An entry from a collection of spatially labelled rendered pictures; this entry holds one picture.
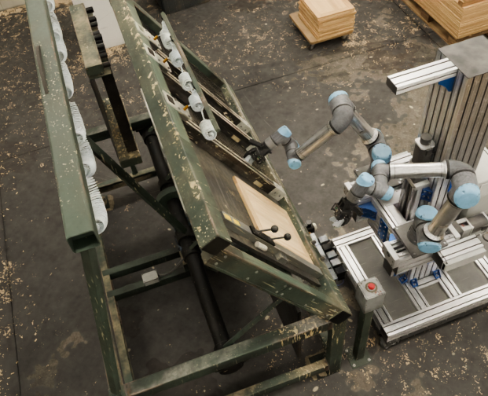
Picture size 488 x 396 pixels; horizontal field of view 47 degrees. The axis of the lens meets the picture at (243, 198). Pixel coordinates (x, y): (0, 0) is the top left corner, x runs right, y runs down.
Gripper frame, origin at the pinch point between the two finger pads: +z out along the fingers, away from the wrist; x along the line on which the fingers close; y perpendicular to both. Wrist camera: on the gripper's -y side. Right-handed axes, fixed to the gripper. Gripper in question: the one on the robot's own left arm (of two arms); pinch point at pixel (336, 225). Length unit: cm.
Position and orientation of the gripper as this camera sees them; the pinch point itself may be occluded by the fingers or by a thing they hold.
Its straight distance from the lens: 291.2
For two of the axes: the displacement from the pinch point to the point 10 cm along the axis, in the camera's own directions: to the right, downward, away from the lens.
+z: -3.7, 7.0, 6.1
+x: 3.2, 7.1, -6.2
